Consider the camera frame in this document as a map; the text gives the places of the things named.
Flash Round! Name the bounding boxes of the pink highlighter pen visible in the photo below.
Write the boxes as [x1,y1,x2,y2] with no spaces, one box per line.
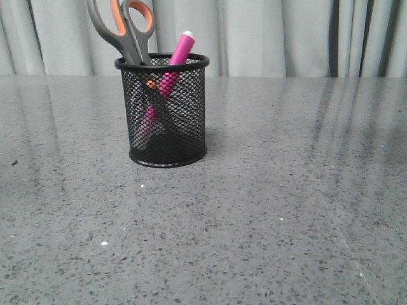
[135,30,195,149]

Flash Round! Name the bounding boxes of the black mesh pen bin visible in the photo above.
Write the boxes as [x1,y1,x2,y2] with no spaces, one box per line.
[114,53,209,168]

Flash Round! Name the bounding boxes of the white curtain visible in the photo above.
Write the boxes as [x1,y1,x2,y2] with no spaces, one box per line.
[1,1,406,78]

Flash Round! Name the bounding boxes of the grey orange scissors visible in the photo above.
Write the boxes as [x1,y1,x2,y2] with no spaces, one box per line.
[86,0,179,137]

